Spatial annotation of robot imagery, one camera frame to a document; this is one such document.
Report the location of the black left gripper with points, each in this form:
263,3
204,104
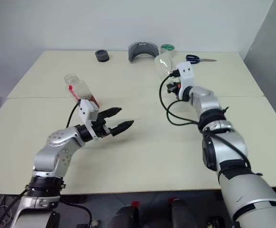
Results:
101,127

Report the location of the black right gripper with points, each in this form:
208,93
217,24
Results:
172,88

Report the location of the clear wine glass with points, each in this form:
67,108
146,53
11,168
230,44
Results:
163,64

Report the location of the plastic bottle with red liquid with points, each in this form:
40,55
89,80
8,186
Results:
81,90

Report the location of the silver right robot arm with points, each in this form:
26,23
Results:
230,147

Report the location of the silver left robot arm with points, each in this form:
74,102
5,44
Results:
57,152

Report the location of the tape roll with green core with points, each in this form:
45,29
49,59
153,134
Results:
167,47

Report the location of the grey curved visor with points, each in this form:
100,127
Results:
142,50

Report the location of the black round tape roll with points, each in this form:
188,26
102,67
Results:
102,56

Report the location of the grey partition panel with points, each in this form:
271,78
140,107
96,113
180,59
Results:
271,59

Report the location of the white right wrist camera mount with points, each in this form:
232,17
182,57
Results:
186,73

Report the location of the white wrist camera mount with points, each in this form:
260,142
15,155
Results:
186,73
86,110

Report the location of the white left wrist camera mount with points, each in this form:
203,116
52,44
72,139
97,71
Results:
86,110

